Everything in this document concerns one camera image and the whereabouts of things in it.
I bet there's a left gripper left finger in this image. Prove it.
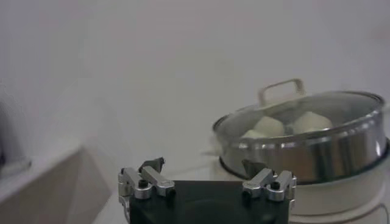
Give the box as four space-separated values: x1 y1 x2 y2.
118 156 177 205

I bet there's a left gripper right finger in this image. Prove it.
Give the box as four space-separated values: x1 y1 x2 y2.
241 158 297 202

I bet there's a white steamed baozi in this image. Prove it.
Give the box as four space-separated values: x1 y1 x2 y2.
292 111 333 135
252 116 286 138
242 129 266 139

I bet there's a glass lid with cream handle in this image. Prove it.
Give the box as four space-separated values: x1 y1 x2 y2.
212 78 386 142

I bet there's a stainless steel steamer basket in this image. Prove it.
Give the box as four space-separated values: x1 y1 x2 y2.
213 100 389 185

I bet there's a cream electric cooker base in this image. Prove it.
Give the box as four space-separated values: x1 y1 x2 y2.
208 136 390 224

